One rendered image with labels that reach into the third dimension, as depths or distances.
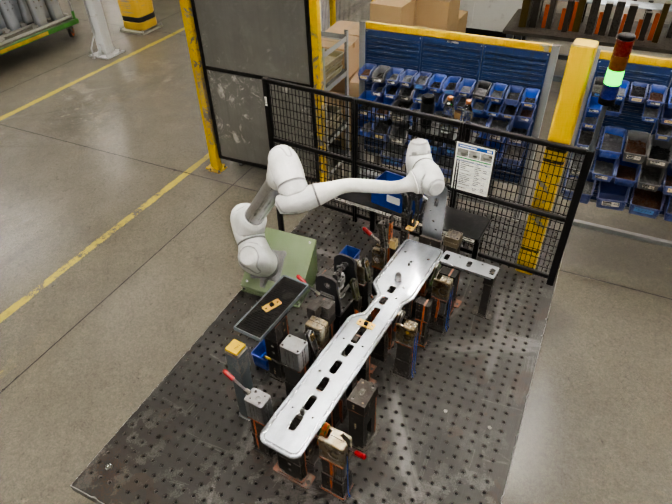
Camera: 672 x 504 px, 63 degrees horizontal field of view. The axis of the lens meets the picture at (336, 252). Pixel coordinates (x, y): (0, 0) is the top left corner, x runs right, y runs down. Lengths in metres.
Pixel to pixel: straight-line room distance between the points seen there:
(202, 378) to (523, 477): 1.79
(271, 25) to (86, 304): 2.53
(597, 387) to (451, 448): 1.54
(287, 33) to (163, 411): 2.98
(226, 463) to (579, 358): 2.41
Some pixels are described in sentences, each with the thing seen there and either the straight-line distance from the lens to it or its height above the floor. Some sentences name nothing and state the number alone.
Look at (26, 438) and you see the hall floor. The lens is 3.83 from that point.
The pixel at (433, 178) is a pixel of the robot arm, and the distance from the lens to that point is 2.26.
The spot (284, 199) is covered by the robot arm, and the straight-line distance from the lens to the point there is 2.37.
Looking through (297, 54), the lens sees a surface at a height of 1.29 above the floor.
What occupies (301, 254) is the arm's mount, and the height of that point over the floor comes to 0.92.
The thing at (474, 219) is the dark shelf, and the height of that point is 1.03.
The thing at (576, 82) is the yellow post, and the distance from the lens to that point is 2.76.
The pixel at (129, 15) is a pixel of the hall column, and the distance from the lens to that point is 9.91.
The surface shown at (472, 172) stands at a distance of 3.04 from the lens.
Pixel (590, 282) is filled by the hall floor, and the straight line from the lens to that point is 4.53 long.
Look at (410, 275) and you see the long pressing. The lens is 2.76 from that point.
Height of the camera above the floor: 2.84
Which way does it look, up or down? 40 degrees down
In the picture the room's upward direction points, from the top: 2 degrees counter-clockwise
